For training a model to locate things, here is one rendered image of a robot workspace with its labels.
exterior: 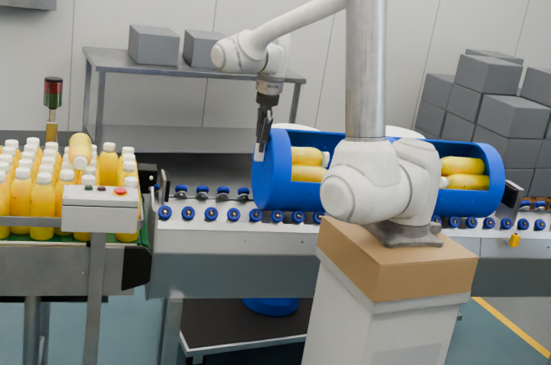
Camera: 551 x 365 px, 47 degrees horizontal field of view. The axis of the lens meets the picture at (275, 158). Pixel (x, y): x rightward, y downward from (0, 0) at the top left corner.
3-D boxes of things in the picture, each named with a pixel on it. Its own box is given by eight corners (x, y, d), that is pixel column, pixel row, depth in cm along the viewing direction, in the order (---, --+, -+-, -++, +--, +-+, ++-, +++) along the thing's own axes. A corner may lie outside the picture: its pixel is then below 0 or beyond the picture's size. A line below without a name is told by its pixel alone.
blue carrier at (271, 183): (489, 233, 234) (516, 165, 222) (262, 226, 210) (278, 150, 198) (453, 193, 259) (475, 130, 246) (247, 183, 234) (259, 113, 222)
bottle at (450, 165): (484, 155, 235) (439, 152, 230) (488, 172, 232) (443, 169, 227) (473, 162, 241) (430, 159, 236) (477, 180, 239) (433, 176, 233)
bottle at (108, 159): (110, 203, 218) (114, 152, 212) (92, 198, 219) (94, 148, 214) (120, 196, 225) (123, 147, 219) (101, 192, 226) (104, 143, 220)
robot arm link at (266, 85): (260, 76, 198) (257, 95, 200) (288, 79, 201) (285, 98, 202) (254, 70, 206) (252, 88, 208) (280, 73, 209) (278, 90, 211)
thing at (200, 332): (456, 339, 335) (463, 314, 331) (183, 380, 272) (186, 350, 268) (401, 288, 380) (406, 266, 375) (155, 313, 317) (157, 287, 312)
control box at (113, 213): (136, 234, 176) (138, 199, 173) (61, 232, 170) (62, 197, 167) (134, 218, 185) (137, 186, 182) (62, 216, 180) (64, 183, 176)
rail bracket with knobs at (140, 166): (156, 198, 226) (158, 172, 223) (135, 198, 224) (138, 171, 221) (153, 189, 235) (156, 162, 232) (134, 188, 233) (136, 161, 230)
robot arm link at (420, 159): (443, 221, 176) (459, 145, 170) (405, 232, 163) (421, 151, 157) (396, 201, 187) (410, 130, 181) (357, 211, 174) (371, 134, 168)
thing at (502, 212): (514, 226, 245) (525, 189, 240) (505, 226, 244) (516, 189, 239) (499, 216, 254) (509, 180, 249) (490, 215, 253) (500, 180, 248)
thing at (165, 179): (167, 215, 208) (170, 180, 204) (160, 215, 207) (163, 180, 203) (165, 203, 217) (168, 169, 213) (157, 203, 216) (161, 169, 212)
